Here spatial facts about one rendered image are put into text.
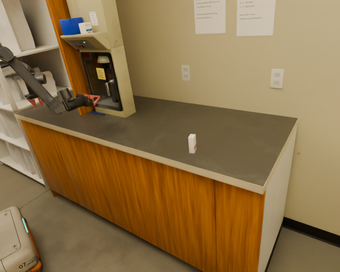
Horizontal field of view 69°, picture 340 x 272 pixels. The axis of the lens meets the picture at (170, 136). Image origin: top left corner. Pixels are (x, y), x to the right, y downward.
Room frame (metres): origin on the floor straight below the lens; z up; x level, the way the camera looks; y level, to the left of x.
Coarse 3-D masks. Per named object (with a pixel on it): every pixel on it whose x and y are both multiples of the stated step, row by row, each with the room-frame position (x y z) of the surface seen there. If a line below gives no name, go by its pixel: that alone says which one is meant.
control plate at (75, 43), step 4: (68, 40) 1.72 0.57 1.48; (72, 40) 1.70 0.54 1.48; (76, 40) 1.68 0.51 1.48; (80, 40) 1.65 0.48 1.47; (84, 40) 1.63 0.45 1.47; (72, 44) 1.75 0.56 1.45; (76, 44) 1.73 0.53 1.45; (80, 44) 1.70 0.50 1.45; (84, 44) 1.68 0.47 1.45; (88, 44) 1.66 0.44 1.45; (80, 48) 1.75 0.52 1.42; (84, 48) 1.73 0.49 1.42; (88, 48) 1.71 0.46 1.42; (92, 48) 1.68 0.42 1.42; (96, 48) 1.66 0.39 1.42
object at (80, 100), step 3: (78, 96) 1.48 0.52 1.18; (81, 96) 1.46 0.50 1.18; (84, 96) 1.45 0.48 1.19; (75, 99) 1.42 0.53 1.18; (78, 99) 1.43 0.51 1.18; (81, 99) 1.44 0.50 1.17; (84, 99) 1.45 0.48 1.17; (78, 102) 1.42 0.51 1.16; (81, 102) 1.43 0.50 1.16; (84, 102) 1.45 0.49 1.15; (87, 102) 1.44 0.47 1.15; (78, 105) 1.41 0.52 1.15; (81, 105) 1.43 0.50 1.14; (84, 105) 1.46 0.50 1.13; (87, 105) 1.44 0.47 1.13
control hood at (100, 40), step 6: (60, 36) 1.73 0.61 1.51; (66, 36) 1.69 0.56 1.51; (72, 36) 1.65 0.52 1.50; (78, 36) 1.62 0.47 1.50; (84, 36) 1.59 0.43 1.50; (90, 36) 1.56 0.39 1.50; (96, 36) 1.55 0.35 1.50; (102, 36) 1.59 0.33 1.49; (90, 42) 1.62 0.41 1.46; (96, 42) 1.59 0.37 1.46; (102, 42) 1.58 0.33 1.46; (108, 42) 1.62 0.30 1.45; (102, 48) 1.63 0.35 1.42; (108, 48) 1.61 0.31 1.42
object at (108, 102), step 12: (84, 60) 1.79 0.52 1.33; (96, 60) 1.71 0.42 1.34; (108, 60) 1.64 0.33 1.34; (96, 72) 1.73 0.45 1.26; (108, 72) 1.65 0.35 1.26; (96, 84) 1.75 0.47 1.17; (108, 84) 1.67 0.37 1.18; (108, 96) 1.69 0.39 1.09; (108, 108) 1.71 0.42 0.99; (120, 108) 1.63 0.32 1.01
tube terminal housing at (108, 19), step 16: (80, 0) 1.74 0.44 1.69; (96, 0) 1.65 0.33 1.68; (112, 0) 1.70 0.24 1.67; (80, 16) 1.76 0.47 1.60; (112, 16) 1.68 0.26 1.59; (112, 32) 1.66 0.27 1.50; (112, 48) 1.64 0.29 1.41; (128, 80) 1.71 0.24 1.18; (128, 96) 1.68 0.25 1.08; (112, 112) 1.71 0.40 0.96; (128, 112) 1.66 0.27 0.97
